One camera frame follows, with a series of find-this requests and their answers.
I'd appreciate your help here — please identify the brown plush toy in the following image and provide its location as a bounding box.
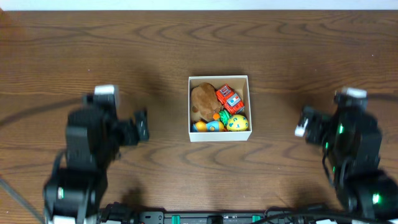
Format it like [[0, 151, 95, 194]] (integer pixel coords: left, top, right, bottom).
[[190, 83, 223, 121]]

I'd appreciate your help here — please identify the yellow duck toy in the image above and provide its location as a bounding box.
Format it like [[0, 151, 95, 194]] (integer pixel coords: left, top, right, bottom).
[[191, 121, 227, 133]]

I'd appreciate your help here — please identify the green spinning top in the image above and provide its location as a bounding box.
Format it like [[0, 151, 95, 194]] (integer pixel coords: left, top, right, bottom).
[[218, 110, 232, 126]]

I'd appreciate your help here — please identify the red toy truck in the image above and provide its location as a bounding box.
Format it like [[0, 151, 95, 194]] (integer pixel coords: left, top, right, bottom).
[[216, 84, 244, 115]]

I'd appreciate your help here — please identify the yellow letter ball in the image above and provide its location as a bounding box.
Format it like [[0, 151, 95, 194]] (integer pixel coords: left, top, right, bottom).
[[226, 114, 249, 131]]

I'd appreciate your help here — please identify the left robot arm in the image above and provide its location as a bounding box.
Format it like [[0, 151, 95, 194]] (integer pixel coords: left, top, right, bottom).
[[43, 93, 149, 223]]

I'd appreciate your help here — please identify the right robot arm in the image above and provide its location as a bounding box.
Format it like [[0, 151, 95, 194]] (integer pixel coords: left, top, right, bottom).
[[295, 92, 397, 221]]

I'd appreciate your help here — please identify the white cardboard box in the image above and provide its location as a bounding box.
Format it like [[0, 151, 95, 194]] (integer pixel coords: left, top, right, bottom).
[[188, 75, 252, 142]]

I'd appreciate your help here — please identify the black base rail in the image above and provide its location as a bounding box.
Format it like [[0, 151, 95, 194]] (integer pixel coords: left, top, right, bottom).
[[96, 202, 347, 224]]

